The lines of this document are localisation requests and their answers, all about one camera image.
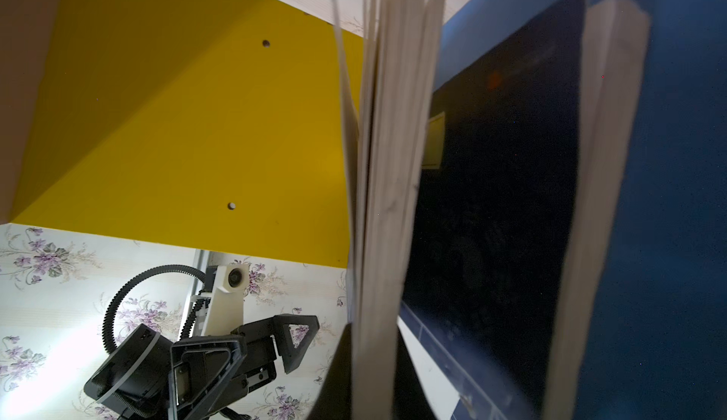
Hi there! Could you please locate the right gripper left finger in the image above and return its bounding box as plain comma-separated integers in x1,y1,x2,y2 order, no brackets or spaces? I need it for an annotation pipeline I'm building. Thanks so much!
307,323,352,420

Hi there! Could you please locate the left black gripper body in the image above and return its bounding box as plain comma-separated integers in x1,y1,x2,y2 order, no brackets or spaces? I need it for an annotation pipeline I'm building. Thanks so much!
168,314,320,420

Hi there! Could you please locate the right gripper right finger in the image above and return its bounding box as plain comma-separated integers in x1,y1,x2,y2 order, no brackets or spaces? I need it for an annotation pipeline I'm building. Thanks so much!
393,332,437,420

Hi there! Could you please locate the navy book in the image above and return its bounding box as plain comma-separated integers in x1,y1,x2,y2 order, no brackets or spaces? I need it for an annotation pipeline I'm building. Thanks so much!
401,0,651,419
337,0,446,419

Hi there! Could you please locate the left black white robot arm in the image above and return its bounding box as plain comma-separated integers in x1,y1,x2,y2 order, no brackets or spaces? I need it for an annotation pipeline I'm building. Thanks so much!
83,314,320,419

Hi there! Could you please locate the yellow pink blue bookshelf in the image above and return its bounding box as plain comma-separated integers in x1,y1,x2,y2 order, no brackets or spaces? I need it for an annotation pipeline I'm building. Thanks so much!
0,0,727,420

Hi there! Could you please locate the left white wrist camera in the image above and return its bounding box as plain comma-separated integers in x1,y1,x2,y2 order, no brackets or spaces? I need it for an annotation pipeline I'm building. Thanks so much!
192,263,250,337

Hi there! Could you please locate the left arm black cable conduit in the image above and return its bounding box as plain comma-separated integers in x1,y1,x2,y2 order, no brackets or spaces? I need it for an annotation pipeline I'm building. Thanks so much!
101,265,208,354

